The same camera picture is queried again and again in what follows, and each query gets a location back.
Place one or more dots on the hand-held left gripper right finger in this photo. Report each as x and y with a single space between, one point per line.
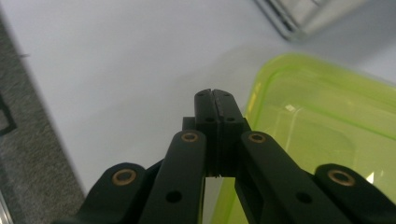
229 118

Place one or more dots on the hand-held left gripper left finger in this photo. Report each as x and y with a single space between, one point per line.
204 109

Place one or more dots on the green translucent plastic container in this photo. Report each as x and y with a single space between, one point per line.
327 124

